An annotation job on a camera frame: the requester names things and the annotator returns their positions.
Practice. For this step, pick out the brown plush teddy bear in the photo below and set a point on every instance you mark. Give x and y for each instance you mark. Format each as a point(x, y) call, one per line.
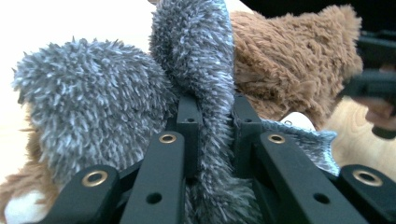
point(286, 62)

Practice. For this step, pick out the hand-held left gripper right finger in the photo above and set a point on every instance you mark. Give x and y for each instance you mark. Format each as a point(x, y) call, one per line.
point(246, 137)

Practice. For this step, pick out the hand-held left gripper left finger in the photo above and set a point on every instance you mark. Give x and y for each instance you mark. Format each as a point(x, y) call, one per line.
point(190, 140)

